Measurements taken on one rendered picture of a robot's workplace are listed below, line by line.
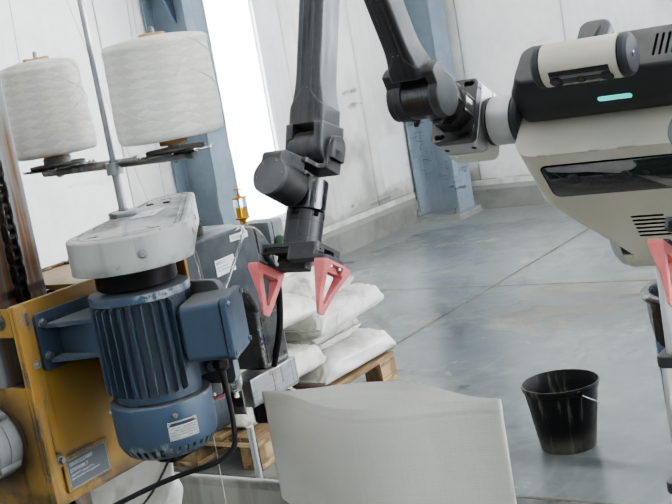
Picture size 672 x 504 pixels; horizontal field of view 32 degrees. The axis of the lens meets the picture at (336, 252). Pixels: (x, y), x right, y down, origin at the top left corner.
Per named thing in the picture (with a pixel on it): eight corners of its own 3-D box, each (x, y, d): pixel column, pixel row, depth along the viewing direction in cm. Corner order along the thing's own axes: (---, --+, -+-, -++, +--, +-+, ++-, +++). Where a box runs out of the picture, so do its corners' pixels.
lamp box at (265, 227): (289, 262, 221) (281, 217, 220) (276, 268, 218) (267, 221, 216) (258, 264, 226) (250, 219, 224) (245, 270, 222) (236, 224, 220)
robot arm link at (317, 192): (337, 179, 173) (306, 183, 176) (310, 164, 167) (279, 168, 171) (331, 224, 171) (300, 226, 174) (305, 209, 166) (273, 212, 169)
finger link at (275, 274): (279, 309, 164) (287, 246, 166) (239, 310, 168) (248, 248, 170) (306, 320, 169) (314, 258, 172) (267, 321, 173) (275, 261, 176)
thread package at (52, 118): (118, 146, 195) (97, 46, 192) (55, 160, 183) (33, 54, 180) (57, 154, 203) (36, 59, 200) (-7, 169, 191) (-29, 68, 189)
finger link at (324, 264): (319, 308, 160) (327, 243, 162) (278, 309, 164) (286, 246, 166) (346, 319, 165) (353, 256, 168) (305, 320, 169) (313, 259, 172)
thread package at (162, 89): (248, 130, 181) (227, 20, 178) (179, 147, 167) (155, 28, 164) (168, 141, 190) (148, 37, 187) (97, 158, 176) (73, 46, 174)
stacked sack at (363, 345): (402, 351, 575) (397, 321, 572) (330, 396, 521) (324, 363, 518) (331, 351, 599) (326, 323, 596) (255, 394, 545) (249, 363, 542)
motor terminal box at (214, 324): (257, 356, 174) (243, 282, 172) (242, 377, 164) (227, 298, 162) (204, 364, 176) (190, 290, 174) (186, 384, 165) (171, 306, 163)
